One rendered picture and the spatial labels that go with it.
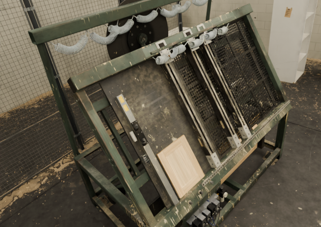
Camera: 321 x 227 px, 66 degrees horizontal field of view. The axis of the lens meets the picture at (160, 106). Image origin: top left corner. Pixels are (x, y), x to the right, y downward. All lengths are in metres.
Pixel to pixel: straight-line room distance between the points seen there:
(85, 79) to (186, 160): 1.04
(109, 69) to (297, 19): 4.09
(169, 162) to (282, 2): 4.00
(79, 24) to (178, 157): 1.35
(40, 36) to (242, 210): 2.65
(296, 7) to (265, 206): 3.47
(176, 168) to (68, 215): 1.81
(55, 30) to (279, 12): 4.18
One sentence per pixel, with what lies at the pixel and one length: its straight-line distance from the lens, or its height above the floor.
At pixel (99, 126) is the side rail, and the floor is 1.61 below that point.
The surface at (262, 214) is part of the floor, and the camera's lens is 3.18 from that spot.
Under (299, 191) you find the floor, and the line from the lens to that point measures 3.49.
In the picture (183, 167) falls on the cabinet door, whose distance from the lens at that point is 2.12.
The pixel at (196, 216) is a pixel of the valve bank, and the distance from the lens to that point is 2.20.
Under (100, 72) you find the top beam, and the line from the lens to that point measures 1.78.
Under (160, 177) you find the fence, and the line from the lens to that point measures 1.97.
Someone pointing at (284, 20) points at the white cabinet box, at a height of 1.22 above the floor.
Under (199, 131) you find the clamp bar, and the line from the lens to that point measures 2.17.
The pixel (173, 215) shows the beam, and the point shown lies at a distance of 2.07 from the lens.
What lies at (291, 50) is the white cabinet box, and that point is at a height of 0.67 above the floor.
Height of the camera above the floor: 2.56
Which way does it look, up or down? 31 degrees down
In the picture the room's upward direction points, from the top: 8 degrees counter-clockwise
